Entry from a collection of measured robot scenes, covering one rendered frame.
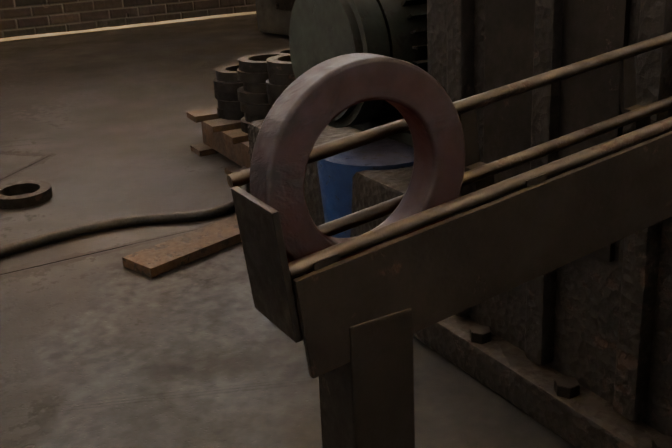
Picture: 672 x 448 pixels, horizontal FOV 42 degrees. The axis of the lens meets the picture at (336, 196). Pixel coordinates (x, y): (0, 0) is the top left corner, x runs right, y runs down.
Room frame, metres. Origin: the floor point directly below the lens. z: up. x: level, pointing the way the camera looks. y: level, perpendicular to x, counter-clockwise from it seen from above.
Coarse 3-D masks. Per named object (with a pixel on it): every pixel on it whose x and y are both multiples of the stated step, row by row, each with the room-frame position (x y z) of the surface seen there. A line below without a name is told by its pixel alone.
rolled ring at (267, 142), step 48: (288, 96) 0.63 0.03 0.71; (336, 96) 0.63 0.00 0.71; (384, 96) 0.65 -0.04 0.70; (432, 96) 0.67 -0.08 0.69; (288, 144) 0.61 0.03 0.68; (432, 144) 0.67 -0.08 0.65; (288, 192) 0.61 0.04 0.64; (432, 192) 0.67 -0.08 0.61; (288, 240) 0.61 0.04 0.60; (336, 240) 0.65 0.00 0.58
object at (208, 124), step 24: (288, 48) 3.18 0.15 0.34; (216, 72) 2.98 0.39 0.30; (240, 72) 2.75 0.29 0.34; (264, 72) 2.71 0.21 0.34; (288, 72) 2.48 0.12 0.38; (216, 96) 2.97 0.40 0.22; (240, 96) 2.75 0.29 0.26; (264, 96) 2.71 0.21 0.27; (192, 120) 3.03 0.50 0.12; (216, 120) 2.93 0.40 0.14; (240, 120) 2.91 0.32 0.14; (216, 144) 2.97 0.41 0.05; (240, 144) 2.76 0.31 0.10; (240, 168) 2.75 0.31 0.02
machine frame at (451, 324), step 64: (448, 0) 1.51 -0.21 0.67; (512, 0) 1.40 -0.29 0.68; (576, 0) 1.27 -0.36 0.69; (640, 0) 1.19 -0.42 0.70; (448, 64) 1.51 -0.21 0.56; (512, 64) 1.39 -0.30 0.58; (640, 64) 1.14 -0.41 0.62; (512, 128) 1.39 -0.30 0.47; (576, 128) 1.26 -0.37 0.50; (512, 192) 1.39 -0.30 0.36; (640, 256) 1.12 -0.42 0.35; (448, 320) 1.50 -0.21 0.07; (512, 320) 1.39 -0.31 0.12; (576, 320) 1.26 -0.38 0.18; (640, 320) 1.12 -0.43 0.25; (512, 384) 1.30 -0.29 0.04; (576, 384) 1.22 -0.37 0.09; (640, 384) 1.12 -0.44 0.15
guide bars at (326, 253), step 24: (600, 144) 0.74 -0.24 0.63; (624, 144) 0.75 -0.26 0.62; (552, 168) 0.71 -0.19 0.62; (480, 192) 0.67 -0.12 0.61; (504, 192) 0.68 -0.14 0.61; (432, 216) 0.65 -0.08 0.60; (360, 240) 0.62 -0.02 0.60; (384, 240) 0.63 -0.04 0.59; (288, 264) 0.59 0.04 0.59; (312, 264) 0.59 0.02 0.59
